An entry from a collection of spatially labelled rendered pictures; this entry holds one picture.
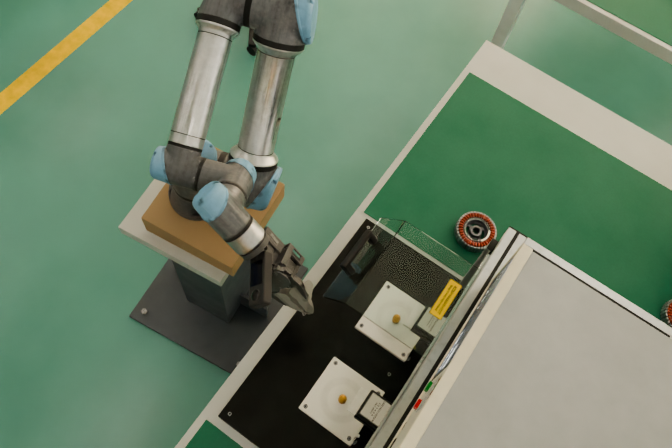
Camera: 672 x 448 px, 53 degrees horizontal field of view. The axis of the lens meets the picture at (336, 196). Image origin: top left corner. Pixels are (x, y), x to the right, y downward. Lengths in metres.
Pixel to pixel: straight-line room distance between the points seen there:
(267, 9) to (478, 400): 0.87
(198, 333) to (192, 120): 1.22
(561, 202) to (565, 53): 1.47
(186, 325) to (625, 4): 1.91
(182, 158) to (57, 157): 1.52
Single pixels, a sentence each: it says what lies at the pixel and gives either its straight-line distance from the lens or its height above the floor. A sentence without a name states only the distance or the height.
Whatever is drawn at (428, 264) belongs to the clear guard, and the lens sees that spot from 1.50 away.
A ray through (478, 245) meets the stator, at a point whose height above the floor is 0.79.
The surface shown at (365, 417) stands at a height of 0.92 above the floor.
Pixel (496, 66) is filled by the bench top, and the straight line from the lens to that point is 2.24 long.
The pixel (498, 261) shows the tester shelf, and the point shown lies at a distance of 1.49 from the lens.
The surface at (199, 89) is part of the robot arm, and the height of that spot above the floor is 1.25.
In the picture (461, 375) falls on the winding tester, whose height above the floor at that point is 1.32.
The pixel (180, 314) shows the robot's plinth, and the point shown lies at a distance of 2.55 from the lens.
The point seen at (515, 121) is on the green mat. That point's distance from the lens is 2.14.
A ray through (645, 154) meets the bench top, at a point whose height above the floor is 0.75.
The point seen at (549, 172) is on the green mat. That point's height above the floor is 0.75.
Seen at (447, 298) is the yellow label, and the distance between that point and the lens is 1.48.
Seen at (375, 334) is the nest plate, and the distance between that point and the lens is 1.73.
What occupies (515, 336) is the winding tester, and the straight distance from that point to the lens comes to 1.23.
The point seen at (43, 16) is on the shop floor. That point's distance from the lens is 3.38.
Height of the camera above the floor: 2.44
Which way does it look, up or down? 63 degrees down
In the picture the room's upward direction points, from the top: 10 degrees clockwise
